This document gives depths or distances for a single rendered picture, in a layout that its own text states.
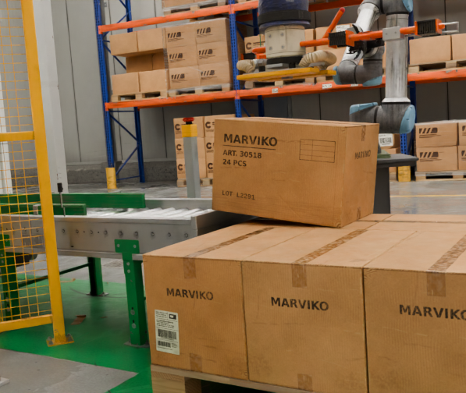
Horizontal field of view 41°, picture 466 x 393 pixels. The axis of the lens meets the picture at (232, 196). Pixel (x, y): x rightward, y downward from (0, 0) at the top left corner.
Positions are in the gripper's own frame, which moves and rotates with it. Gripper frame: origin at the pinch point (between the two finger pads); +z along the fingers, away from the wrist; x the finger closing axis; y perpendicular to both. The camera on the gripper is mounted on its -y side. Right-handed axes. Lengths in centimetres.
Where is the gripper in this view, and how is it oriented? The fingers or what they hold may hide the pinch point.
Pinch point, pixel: (354, 41)
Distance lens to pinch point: 279.9
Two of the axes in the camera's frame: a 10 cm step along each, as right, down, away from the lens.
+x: -0.7, -9.9, -1.1
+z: -5.0, 1.3, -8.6
